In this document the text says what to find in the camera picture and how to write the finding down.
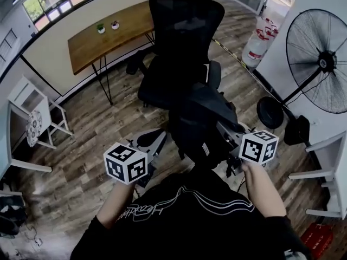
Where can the black mesh office chair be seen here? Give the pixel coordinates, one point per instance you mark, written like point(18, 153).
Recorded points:
point(181, 23)

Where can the black garment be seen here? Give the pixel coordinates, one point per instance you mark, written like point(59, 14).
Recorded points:
point(195, 123)

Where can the person's black printed shirt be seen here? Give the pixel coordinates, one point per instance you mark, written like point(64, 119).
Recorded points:
point(189, 226)

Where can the green plant in white pot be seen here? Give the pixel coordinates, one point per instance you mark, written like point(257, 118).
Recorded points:
point(101, 28)

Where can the person's left forearm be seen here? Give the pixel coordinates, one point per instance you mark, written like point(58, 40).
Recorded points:
point(116, 204)

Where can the large black standing fan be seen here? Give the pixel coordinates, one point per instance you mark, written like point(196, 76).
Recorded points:
point(324, 61)

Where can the patterned round seat cushion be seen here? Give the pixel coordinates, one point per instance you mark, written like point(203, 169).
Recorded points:
point(33, 129)

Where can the black box by wall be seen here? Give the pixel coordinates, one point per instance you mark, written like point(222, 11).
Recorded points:
point(296, 130)

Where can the white desk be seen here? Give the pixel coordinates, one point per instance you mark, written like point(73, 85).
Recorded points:
point(5, 145)

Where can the yellow black striped floor tape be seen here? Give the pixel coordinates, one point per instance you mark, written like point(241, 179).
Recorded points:
point(238, 59)

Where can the red plastic crate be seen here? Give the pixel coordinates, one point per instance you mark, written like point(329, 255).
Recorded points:
point(317, 238)

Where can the person's right forearm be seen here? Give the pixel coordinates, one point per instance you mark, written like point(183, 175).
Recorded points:
point(265, 191)

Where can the wooden table with black legs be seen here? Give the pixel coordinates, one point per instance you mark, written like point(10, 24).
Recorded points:
point(108, 39)

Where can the black bag on floor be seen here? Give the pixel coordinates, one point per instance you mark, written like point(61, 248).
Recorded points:
point(12, 215)

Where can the pink plant in white pot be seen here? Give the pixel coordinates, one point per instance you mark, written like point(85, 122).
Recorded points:
point(115, 25)

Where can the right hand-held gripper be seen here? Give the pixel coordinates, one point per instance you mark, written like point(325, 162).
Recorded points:
point(257, 148)

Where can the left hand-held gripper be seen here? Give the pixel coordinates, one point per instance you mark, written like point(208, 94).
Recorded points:
point(124, 164)

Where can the window with dark frame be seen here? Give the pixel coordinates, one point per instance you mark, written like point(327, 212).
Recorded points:
point(48, 1)

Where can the white wooden chair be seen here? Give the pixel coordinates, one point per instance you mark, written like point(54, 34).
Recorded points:
point(40, 101)
point(328, 158)

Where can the clear water jug red cap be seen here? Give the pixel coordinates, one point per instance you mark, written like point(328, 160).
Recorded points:
point(272, 26)
point(262, 33)
point(256, 50)

